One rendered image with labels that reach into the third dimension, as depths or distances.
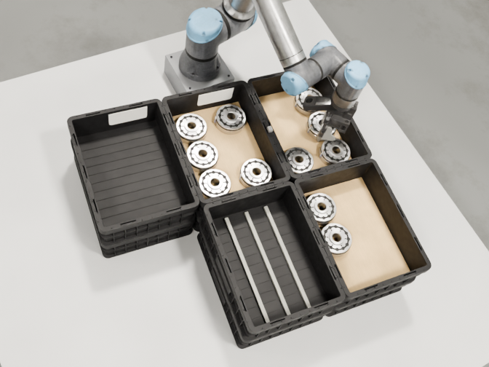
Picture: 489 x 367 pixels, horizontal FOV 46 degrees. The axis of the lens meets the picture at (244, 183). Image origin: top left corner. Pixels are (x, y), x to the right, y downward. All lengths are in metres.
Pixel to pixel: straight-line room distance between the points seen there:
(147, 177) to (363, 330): 0.84
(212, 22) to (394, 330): 1.17
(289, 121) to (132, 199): 0.62
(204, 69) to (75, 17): 1.44
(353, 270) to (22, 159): 1.14
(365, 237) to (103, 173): 0.86
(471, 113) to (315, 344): 2.05
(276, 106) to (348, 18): 1.69
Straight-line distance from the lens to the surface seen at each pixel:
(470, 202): 3.22
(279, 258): 1.78
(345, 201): 1.92
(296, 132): 2.01
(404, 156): 2.27
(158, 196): 1.81
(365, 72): 1.74
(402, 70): 3.53
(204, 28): 1.96
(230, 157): 1.90
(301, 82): 1.68
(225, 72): 2.14
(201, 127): 1.91
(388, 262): 1.89
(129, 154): 1.88
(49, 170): 2.02
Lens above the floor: 2.45
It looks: 60 degrees down
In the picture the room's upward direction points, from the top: 20 degrees clockwise
